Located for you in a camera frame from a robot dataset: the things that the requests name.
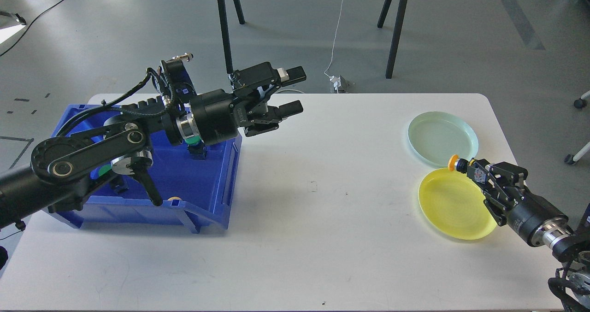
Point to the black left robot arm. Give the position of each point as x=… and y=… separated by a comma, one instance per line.
x=105, y=142

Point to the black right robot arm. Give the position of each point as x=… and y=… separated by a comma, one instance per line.
x=570, y=283

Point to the green push button rear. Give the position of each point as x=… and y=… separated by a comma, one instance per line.
x=196, y=147

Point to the green push button front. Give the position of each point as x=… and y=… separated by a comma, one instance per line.
x=117, y=185

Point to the black tripod leg right rear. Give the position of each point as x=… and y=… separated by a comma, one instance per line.
x=384, y=12

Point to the white power adapter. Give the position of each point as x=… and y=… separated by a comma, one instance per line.
x=339, y=84

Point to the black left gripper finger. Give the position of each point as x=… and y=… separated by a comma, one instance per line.
x=264, y=118
x=261, y=81

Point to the blue plastic bin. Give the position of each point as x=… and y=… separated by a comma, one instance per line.
x=205, y=186

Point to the light green plastic plate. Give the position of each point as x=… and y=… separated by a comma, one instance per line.
x=436, y=136

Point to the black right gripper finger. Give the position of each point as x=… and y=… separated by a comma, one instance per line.
x=499, y=179
x=495, y=198

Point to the black Robotiq right gripper body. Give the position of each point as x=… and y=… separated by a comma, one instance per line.
x=534, y=219

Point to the black tripod leg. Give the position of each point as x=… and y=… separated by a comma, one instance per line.
x=222, y=11
x=396, y=38
x=384, y=12
x=239, y=11

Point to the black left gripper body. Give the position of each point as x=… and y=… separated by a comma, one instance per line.
x=213, y=117

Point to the black tripod leg left rear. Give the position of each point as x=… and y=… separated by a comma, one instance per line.
x=239, y=11

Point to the yellow plastic plate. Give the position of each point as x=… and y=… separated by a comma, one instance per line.
x=453, y=204

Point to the green push button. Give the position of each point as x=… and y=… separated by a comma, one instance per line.
x=196, y=147
x=117, y=185

